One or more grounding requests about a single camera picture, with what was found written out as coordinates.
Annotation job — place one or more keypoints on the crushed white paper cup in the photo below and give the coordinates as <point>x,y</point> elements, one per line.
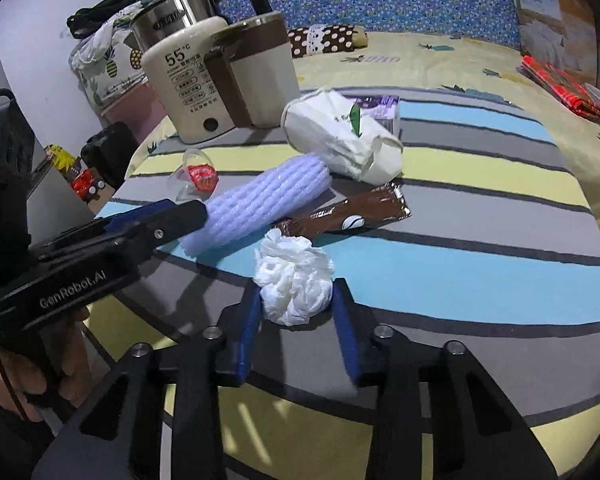
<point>330,135</point>

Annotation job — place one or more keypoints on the black luggage case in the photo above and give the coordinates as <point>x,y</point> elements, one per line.
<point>110,155</point>

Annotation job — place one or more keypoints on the white tissue ball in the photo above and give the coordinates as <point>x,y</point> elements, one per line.
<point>292,280</point>

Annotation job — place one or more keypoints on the yellow pineapple bedsheet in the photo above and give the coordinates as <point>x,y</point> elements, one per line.
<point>480,60</point>

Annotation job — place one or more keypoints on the pineapple print bedding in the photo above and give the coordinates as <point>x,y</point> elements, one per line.
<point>105,75</point>

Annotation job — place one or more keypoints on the cream steel electric kettle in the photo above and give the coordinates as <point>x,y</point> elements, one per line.
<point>185,90</point>

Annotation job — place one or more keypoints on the person's left hand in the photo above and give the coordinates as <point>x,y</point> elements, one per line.
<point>77,360</point>

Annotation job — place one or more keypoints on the brown coffee sachet wrapper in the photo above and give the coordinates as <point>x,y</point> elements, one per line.
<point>350,215</point>

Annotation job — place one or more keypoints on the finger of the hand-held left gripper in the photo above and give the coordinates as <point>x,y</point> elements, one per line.
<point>175,222</point>
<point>140,210</point>

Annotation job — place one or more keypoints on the clear jelly cup red lid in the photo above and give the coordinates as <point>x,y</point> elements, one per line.
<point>200,175</point>

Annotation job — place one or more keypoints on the black bag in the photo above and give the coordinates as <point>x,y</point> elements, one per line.
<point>110,7</point>

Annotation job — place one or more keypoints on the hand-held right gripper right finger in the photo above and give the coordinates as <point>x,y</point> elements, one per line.
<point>347,330</point>

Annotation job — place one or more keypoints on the red plaid cloth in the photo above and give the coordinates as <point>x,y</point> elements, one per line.
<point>560,82</point>

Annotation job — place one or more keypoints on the pink storage box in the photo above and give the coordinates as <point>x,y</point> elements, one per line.
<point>135,115</point>

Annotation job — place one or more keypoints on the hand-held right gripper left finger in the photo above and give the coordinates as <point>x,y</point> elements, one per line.
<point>245,340</point>

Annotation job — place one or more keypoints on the purple white small carton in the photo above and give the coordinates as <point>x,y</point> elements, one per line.
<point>380,105</point>

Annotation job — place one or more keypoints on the yellow snack packet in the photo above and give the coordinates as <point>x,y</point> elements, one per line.
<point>60,157</point>

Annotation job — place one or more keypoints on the brown polka dot pillow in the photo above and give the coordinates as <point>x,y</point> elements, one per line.
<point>325,40</point>

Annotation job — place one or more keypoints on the cream brown jug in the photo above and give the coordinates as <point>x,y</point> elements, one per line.
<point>265,85</point>

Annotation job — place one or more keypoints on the striped tablecloth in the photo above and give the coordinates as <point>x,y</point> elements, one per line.
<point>430,280</point>

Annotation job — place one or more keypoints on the red snack packet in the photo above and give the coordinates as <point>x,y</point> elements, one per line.
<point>87,185</point>

